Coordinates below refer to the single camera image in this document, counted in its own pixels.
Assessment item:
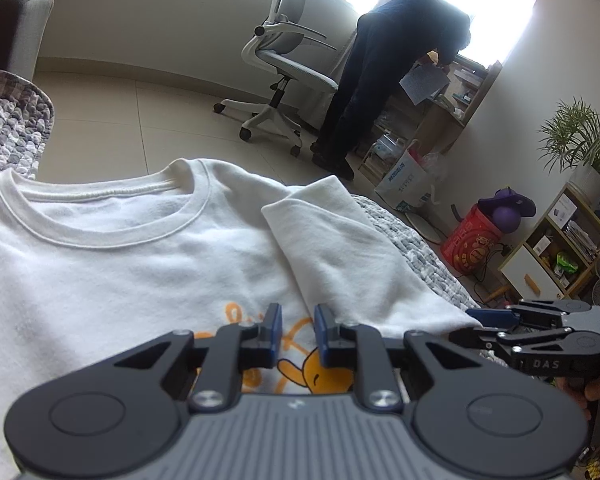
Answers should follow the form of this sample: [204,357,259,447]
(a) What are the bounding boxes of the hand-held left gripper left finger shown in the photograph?
[115,302,284,413]

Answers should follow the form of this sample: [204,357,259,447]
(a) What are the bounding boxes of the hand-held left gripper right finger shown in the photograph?
[314,302,486,413]

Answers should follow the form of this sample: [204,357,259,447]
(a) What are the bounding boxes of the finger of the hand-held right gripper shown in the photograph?
[465,307,521,328]
[449,326,518,356]

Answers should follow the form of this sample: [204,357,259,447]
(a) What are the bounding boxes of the white printed t-shirt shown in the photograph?
[0,157,483,480]

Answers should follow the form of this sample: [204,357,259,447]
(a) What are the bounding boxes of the wooden storage cabinet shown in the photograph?
[497,182,600,306]

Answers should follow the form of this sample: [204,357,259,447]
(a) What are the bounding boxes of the red printed bucket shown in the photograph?
[440,204,506,273]

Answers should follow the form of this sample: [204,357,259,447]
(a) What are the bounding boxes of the purple ball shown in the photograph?
[490,205,522,234]

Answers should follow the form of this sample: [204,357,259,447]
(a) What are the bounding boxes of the purple cap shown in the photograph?
[477,187,537,218]

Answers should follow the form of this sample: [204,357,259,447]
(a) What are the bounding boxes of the white cardboard box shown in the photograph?
[375,147,433,211]

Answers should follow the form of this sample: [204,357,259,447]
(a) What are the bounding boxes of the potted green plant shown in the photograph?
[537,97,600,191]

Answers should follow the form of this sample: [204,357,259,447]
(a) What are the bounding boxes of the wooden shelf desk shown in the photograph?
[357,55,503,186]

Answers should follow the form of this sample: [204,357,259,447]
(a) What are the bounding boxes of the white paper sheets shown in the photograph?
[399,62,451,106]

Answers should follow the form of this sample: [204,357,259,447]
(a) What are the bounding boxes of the grey office chair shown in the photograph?
[214,0,342,157]

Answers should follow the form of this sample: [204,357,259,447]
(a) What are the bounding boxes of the window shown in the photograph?
[330,0,541,66]

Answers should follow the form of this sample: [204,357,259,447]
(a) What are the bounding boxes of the grey checked quilt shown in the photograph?
[0,65,496,361]

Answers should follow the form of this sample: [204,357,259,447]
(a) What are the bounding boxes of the dark grey sofa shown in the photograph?
[0,0,55,81]

